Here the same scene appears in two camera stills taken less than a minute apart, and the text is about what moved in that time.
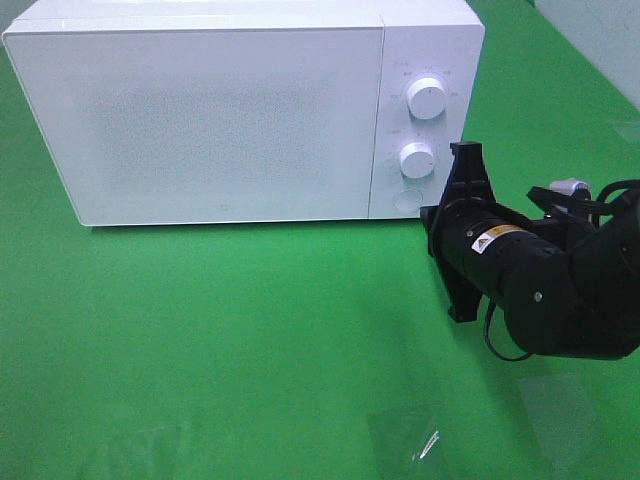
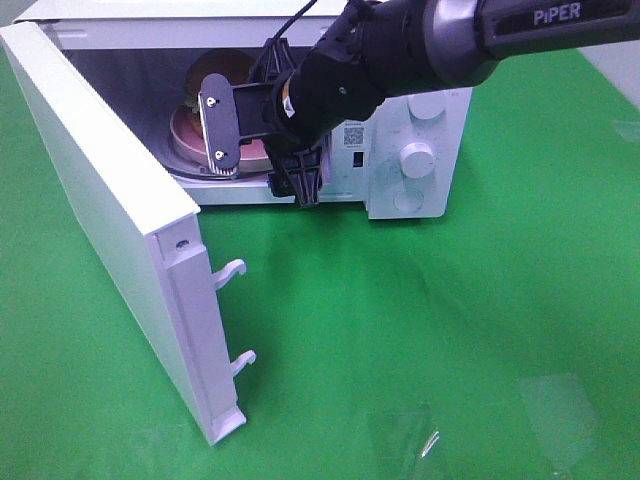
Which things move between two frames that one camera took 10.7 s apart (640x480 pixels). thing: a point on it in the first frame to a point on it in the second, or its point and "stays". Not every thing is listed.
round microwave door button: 407,200 stays
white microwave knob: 417,160 stays
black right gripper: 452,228 to 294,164
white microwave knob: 427,97 stays
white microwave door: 203,124 to 148,230
